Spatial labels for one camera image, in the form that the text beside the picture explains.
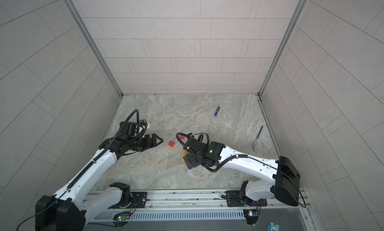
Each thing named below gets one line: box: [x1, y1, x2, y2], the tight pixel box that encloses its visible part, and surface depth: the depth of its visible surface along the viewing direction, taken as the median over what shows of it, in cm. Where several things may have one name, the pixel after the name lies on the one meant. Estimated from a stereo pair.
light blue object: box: [267, 222, 281, 231], surface depth 64 cm
